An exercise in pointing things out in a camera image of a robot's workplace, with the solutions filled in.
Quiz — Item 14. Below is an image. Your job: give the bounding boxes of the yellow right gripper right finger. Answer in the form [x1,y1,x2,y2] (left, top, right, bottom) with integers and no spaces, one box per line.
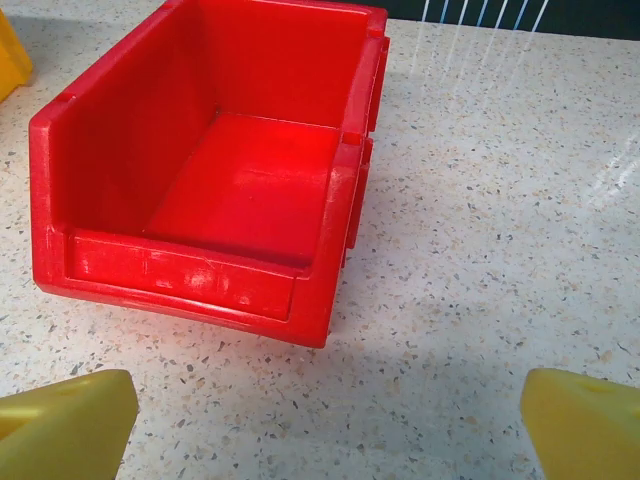
[519,367,640,480]

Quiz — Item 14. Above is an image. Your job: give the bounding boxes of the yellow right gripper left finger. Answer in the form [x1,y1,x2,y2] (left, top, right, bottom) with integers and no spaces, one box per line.
[0,369,140,480]

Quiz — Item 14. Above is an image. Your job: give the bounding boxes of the red plastic storage bin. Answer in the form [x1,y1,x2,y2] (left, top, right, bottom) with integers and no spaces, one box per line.
[28,0,391,350]

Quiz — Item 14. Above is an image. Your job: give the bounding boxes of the yellow plastic storage bin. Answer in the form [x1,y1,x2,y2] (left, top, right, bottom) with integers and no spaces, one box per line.
[0,8,34,104]

